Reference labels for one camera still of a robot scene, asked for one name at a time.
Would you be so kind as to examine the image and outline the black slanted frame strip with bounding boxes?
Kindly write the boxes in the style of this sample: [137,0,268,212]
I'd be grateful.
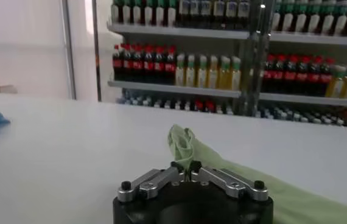
[91,0,103,103]

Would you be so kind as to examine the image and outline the light green t-shirt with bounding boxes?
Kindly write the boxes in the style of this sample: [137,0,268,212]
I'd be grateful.
[167,124,347,224]

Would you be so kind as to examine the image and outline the grey slanted wall strip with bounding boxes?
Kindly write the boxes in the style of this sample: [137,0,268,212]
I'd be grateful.
[61,0,77,100]

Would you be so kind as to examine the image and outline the green cap tea bottle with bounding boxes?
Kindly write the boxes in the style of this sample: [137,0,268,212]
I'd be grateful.
[122,0,131,24]
[334,0,347,36]
[167,0,177,27]
[155,0,165,27]
[132,0,142,25]
[111,0,120,24]
[144,0,153,26]
[321,0,334,35]
[271,0,282,31]
[295,0,307,33]
[307,0,320,33]
[282,0,294,32]

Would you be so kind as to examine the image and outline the grey beverage display shelf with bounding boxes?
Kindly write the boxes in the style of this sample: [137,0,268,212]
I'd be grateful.
[106,0,253,116]
[246,0,347,128]

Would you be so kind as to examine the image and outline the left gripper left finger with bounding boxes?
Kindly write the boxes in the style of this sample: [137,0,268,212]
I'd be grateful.
[117,161,186,203]

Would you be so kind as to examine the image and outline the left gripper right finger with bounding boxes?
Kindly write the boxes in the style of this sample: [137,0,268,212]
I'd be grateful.
[188,160,269,202]

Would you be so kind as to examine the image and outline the dark tea bottle white label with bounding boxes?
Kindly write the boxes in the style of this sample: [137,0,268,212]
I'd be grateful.
[225,0,238,30]
[212,0,226,30]
[200,0,212,29]
[189,0,201,29]
[237,0,250,30]
[178,0,191,28]

